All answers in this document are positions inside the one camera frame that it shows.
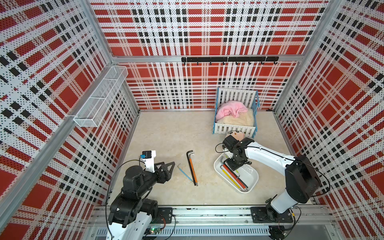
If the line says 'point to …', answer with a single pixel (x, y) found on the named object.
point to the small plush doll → (238, 134)
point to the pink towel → (231, 107)
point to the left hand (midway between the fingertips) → (171, 163)
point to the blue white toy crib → (249, 98)
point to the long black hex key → (190, 165)
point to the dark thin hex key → (237, 176)
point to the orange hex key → (193, 170)
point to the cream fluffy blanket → (245, 118)
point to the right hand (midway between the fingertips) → (237, 164)
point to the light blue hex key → (186, 175)
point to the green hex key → (238, 173)
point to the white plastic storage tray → (244, 179)
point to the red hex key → (235, 177)
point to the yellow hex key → (232, 179)
